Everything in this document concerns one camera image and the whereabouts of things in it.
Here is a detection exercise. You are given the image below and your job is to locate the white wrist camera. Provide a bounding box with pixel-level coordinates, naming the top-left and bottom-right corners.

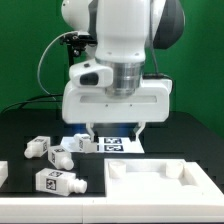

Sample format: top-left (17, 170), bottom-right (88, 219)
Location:
top-left (69, 60), bottom-right (113, 88)

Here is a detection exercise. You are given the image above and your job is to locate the white square table top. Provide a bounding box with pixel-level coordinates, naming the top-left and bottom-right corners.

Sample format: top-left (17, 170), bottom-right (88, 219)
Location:
top-left (104, 159), bottom-right (223, 200)

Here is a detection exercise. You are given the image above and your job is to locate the white sheet with tags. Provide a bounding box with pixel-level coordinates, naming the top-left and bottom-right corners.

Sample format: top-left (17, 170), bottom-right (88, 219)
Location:
top-left (61, 137), bottom-right (144, 153)

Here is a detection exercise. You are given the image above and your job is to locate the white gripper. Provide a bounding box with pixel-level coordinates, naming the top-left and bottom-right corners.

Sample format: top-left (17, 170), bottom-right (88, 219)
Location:
top-left (62, 79), bottom-right (172, 142)

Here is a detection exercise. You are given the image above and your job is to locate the white obstacle fence wall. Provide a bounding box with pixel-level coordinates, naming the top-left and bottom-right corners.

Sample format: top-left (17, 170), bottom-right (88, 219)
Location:
top-left (0, 161), bottom-right (224, 224)

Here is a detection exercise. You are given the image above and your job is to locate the black camera on stand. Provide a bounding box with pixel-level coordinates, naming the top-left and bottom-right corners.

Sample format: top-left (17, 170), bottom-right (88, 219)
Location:
top-left (60, 32), bottom-right (97, 57)

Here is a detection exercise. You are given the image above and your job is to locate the black cable on table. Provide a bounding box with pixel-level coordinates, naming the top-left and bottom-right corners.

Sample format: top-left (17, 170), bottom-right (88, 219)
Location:
top-left (0, 93), bottom-right (64, 116)

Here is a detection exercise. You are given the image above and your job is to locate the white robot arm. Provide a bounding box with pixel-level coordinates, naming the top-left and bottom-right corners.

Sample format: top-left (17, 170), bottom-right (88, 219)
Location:
top-left (61, 0), bottom-right (185, 142)

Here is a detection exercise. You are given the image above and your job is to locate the grey camera cable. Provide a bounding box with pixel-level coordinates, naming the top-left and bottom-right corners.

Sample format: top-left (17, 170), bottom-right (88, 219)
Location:
top-left (37, 31), bottom-right (78, 98)

